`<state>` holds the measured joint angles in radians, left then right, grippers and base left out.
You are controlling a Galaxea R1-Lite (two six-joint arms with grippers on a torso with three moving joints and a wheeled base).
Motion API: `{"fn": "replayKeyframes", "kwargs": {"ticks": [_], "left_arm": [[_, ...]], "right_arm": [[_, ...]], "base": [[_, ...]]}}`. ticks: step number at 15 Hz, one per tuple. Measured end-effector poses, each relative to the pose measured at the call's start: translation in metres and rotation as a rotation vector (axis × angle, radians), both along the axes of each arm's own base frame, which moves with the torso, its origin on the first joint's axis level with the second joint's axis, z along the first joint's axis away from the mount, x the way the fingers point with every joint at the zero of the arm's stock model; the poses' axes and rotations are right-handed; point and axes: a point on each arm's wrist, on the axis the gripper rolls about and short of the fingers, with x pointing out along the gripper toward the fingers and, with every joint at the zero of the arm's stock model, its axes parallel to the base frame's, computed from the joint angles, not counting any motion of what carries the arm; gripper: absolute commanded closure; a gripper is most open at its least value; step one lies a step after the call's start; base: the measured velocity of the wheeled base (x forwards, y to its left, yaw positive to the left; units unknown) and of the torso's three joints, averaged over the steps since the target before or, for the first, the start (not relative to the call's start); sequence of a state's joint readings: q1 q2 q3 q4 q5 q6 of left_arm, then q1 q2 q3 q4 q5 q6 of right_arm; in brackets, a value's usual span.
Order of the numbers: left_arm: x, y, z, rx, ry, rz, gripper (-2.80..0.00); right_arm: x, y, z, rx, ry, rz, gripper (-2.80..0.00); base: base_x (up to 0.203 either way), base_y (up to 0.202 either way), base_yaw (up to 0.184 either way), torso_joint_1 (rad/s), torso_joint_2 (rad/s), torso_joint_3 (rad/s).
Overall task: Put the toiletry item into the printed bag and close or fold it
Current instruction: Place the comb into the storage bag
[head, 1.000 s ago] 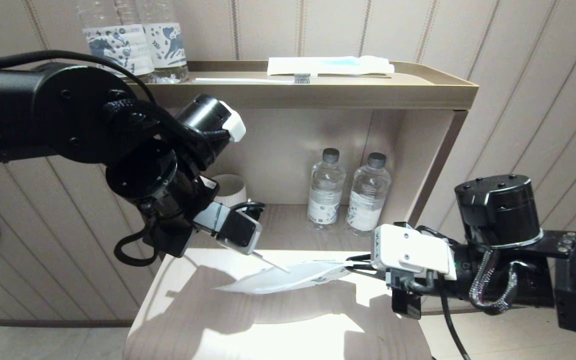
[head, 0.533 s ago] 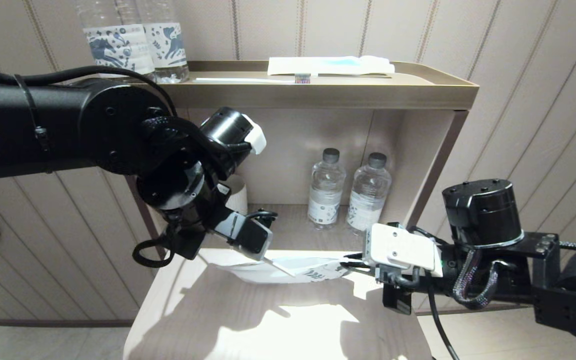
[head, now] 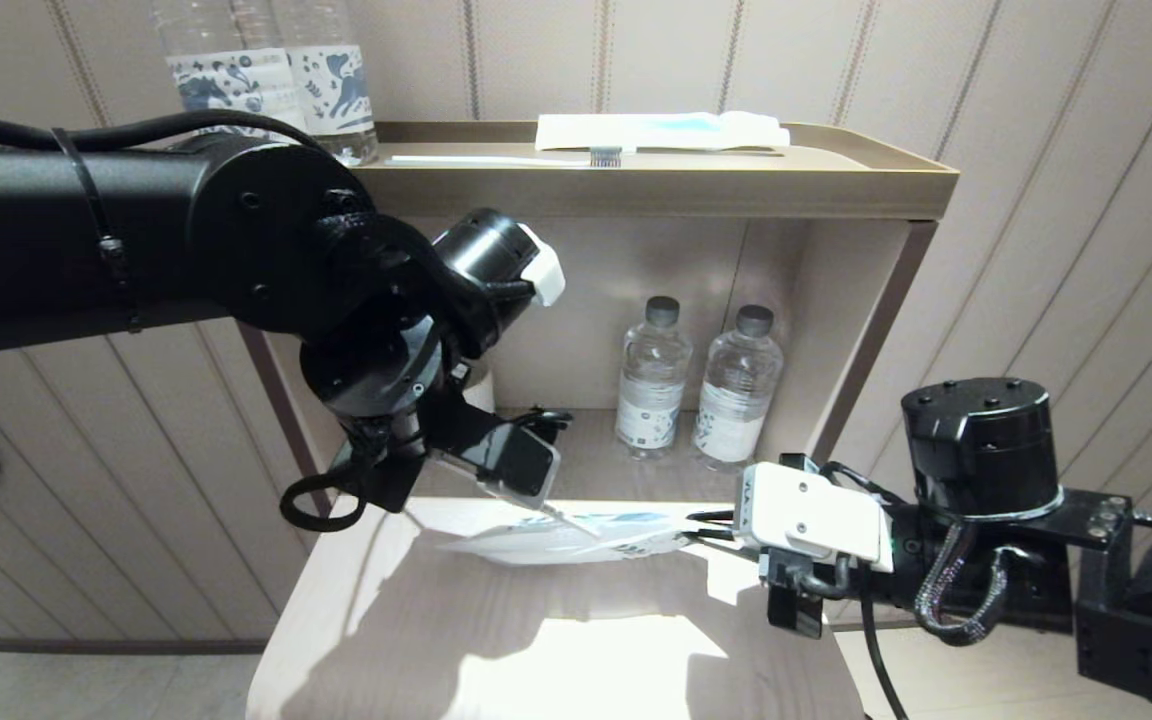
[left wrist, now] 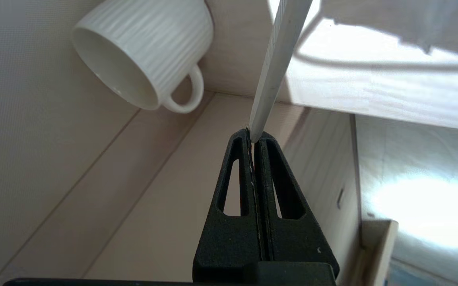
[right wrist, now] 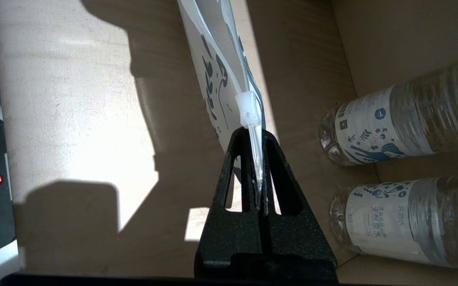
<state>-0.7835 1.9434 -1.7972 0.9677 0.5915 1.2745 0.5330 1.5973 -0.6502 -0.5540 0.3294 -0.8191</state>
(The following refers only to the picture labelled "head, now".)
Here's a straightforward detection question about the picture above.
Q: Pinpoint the white floral zip pouch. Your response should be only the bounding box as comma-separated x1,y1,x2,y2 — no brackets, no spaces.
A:
441,510,727,566

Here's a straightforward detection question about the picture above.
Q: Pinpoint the small clear water bottle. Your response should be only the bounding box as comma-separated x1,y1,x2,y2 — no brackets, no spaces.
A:
616,296,692,463
693,305,784,471

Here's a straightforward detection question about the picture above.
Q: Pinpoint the beige wooden shelf cabinet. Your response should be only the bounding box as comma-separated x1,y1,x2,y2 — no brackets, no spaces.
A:
236,215,937,511

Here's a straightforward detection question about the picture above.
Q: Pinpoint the white toothbrush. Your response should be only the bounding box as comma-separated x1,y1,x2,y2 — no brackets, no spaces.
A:
386,147,625,168

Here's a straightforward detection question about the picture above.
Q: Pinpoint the brown metal shelf tray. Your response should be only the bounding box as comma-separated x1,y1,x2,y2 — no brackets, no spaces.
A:
336,122,962,219

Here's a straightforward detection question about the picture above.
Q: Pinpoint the large bottle blue deer label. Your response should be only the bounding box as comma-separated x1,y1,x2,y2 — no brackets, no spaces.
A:
271,0,380,166
151,0,312,141

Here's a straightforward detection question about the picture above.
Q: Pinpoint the white wrapped blue toothbrush pack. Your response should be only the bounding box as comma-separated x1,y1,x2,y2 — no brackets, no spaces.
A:
536,112,792,153

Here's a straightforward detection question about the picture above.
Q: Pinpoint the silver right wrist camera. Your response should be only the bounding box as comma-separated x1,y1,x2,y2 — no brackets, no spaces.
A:
734,462,895,591

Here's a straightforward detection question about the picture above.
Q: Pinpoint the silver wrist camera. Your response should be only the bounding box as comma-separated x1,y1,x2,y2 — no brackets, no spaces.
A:
476,420,562,511
734,462,895,591

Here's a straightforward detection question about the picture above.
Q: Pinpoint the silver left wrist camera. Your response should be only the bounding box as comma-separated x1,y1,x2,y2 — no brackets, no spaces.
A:
476,420,562,511

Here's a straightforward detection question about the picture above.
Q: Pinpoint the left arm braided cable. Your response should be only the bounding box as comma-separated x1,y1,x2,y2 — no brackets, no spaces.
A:
279,440,369,533

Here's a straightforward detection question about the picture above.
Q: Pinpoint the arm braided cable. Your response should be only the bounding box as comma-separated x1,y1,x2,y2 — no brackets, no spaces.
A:
914,520,1012,646
279,440,369,533

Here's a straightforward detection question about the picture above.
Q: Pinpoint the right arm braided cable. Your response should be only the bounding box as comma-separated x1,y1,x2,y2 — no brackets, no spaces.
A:
914,520,1012,646

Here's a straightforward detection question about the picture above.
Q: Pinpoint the left arm smooth black cable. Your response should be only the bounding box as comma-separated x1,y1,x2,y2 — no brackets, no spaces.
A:
0,105,322,151

